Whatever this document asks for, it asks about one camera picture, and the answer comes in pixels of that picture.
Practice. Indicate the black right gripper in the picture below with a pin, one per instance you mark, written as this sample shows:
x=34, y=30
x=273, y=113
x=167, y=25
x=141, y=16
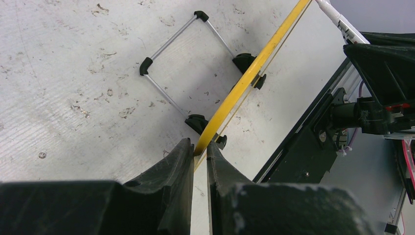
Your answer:
x=387, y=66

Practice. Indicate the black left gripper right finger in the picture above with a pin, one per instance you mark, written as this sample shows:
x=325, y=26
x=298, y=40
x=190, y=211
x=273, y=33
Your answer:
x=238, y=206

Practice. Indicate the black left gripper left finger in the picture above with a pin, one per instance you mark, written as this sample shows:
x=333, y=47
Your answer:
x=157, y=202

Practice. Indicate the white marker pen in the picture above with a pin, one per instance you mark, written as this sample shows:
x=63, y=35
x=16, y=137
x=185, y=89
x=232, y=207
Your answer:
x=349, y=32

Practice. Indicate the yellow framed small whiteboard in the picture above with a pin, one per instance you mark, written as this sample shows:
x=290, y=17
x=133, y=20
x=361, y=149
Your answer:
x=297, y=71

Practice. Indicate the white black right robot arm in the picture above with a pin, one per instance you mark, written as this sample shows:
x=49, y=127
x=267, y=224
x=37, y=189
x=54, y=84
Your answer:
x=343, y=115

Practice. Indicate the black whiteboard foot left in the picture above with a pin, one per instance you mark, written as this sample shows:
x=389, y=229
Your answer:
x=220, y=141

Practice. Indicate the black whiteboard foot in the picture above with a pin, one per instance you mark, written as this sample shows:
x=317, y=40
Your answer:
x=220, y=141
x=259, y=81

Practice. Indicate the black whiteboard foot right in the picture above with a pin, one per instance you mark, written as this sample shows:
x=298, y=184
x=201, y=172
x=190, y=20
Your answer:
x=259, y=81

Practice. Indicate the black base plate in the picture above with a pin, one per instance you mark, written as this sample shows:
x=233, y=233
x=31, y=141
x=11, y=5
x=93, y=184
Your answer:
x=312, y=146

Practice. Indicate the metal whiteboard stand frame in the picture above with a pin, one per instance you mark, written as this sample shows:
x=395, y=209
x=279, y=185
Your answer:
x=195, y=70

